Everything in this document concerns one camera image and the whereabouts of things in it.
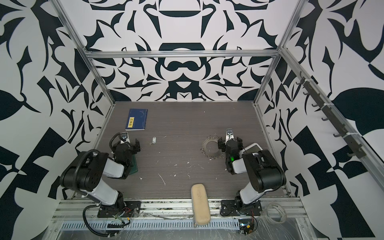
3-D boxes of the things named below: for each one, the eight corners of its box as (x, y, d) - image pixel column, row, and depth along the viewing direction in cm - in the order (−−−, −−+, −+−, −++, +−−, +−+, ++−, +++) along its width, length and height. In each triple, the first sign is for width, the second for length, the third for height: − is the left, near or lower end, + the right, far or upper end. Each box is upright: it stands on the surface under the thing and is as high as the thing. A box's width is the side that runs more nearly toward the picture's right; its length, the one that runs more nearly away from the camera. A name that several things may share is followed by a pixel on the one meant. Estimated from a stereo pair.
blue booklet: (124, 130, 106) (122, 128, 104) (130, 110, 117) (130, 108, 116) (144, 130, 106) (143, 128, 104) (149, 110, 118) (148, 108, 116)
